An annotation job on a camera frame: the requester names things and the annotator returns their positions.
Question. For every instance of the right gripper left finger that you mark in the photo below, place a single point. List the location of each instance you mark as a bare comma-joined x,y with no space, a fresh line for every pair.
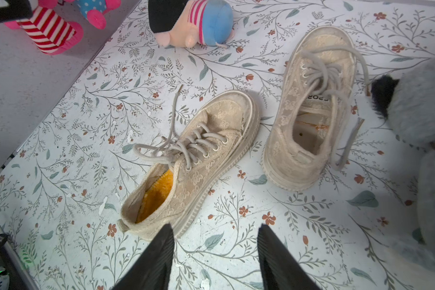
152,269

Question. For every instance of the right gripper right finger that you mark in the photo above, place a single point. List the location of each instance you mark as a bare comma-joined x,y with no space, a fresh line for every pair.
280,271

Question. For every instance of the beige sneaker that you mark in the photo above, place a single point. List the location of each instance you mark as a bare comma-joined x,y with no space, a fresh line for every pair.
314,110
215,139

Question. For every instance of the floral table mat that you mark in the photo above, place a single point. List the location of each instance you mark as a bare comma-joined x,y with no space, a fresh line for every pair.
61,196

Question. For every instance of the black-haired small doll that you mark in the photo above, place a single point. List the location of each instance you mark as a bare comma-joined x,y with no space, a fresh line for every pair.
187,23

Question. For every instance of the white pink striped plush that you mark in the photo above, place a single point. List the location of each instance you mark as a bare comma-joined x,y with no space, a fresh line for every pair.
51,33

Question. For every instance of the white plush with glasses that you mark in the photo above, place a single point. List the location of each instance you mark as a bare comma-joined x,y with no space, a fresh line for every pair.
94,10

